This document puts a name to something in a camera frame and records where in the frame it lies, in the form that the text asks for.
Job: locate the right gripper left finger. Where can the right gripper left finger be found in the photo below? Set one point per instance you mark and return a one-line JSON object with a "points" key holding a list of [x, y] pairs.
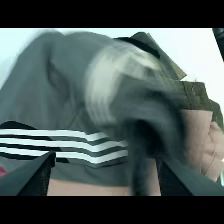
{"points": [[28, 176]]}

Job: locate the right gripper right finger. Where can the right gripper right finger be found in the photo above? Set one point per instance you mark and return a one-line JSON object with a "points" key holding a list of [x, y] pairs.
{"points": [[186, 183]]}

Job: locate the grey garment with white stripes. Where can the grey garment with white stripes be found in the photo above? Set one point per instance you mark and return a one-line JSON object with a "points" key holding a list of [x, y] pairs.
{"points": [[66, 100]]}

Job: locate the olive green garment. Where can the olive green garment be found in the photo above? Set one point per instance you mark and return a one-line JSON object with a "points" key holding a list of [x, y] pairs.
{"points": [[196, 95]]}

